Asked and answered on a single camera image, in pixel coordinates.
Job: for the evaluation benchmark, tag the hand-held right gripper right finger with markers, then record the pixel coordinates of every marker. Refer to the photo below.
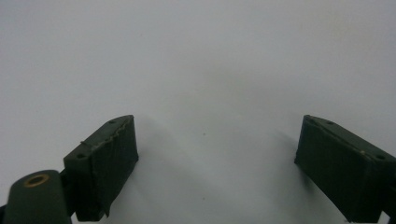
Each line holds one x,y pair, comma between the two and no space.
345,174

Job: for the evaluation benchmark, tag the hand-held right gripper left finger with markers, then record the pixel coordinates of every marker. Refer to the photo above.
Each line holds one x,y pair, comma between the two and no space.
102,168

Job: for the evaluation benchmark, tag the white table mat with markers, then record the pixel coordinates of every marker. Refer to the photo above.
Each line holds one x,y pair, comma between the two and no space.
199,62

